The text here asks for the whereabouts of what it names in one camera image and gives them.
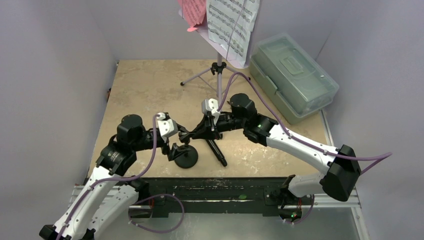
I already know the black handheld microphone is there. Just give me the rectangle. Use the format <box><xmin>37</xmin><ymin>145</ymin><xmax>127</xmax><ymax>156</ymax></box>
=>
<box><xmin>206</xmin><ymin>139</ymin><xmax>228</xmax><ymax>167</ymax></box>

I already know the black desktop microphone stand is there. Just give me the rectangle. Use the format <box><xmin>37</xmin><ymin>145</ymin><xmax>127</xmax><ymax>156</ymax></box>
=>
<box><xmin>173</xmin><ymin>131</ymin><xmax>199</xmax><ymax>169</ymax></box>

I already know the lilac folding music stand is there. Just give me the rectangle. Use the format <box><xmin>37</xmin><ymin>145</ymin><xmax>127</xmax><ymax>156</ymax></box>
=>
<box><xmin>179</xmin><ymin>9</ymin><xmax>251</xmax><ymax>101</ymax></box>

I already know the white sheet music page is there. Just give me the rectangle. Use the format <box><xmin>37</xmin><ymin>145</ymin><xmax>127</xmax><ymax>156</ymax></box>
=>
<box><xmin>206</xmin><ymin>0</ymin><xmax>261</xmax><ymax>66</ymax></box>

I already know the pink sheet music page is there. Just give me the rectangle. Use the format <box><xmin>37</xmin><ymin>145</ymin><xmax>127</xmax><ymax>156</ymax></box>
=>
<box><xmin>177</xmin><ymin>0</ymin><xmax>207</xmax><ymax>32</ymax></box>

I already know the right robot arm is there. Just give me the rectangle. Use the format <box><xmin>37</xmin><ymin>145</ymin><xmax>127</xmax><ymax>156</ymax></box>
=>
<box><xmin>188</xmin><ymin>93</ymin><xmax>362</xmax><ymax>204</ymax></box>

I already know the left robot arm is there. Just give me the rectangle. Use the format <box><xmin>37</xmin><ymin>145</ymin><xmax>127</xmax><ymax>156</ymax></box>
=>
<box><xmin>39</xmin><ymin>112</ymin><xmax>184</xmax><ymax>240</ymax></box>

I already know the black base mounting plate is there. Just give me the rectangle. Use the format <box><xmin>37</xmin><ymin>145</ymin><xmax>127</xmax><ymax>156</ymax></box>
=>
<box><xmin>117</xmin><ymin>177</ymin><xmax>313</xmax><ymax>220</ymax></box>

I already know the clear plastic storage box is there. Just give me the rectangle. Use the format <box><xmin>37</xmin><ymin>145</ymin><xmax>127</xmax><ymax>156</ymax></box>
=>
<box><xmin>249</xmin><ymin>33</ymin><xmax>339</xmax><ymax>125</ymax></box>

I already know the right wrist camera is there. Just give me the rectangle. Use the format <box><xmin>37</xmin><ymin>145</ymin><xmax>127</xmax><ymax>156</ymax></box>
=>
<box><xmin>201</xmin><ymin>98</ymin><xmax>220</xmax><ymax>120</ymax></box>

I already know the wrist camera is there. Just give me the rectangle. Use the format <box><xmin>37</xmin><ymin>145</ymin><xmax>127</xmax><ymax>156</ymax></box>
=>
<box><xmin>201</xmin><ymin>98</ymin><xmax>220</xmax><ymax>120</ymax></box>
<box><xmin>156</xmin><ymin>112</ymin><xmax>179</xmax><ymax>141</ymax></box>

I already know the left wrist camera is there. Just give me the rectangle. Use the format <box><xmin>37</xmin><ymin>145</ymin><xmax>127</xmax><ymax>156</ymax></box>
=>
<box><xmin>156</xmin><ymin>112</ymin><xmax>179</xmax><ymax>141</ymax></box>

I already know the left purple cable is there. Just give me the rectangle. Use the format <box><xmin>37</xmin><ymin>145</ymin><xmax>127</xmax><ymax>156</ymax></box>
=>
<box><xmin>54</xmin><ymin>112</ymin><xmax>185</xmax><ymax>240</ymax></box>

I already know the purple cable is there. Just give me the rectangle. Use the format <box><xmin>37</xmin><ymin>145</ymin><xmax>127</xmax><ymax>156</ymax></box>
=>
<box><xmin>216</xmin><ymin>72</ymin><xmax>393</xmax><ymax>226</ymax></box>
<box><xmin>54</xmin><ymin>112</ymin><xmax>185</xmax><ymax>240</ymax></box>

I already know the aluminium rail frame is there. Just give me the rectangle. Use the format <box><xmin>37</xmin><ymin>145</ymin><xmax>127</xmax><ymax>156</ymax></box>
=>
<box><xmin>61</xmin><ymin>110</ymin><xmax>370</xmax><ymax>240</ymax></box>

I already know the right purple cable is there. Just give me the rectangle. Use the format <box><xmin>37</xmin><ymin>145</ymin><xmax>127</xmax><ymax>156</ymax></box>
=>
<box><xmin>216</xmin><ymin>72</ymin><xmax>393</xmax><ymax>226</ymax></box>

